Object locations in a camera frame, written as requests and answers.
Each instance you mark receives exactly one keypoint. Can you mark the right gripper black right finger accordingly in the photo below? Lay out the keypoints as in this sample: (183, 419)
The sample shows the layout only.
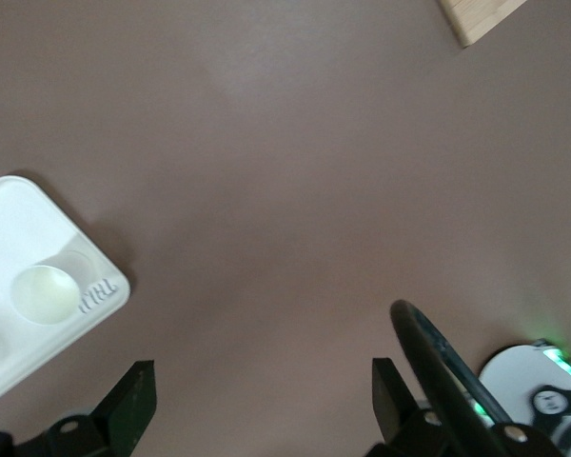
(390, 404)

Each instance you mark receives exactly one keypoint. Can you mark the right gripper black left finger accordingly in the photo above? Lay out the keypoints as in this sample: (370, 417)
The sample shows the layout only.
(133, 404)

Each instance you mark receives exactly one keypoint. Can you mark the cream bear print tray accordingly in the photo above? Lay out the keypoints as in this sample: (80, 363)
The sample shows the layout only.
(19, 224)

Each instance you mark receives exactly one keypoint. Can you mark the brown table cover sheet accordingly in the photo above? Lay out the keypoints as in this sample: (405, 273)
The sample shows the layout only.
(285, 166)

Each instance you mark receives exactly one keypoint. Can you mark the bamboo cutting board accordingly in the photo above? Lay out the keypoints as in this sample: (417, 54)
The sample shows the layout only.
(480, 19)

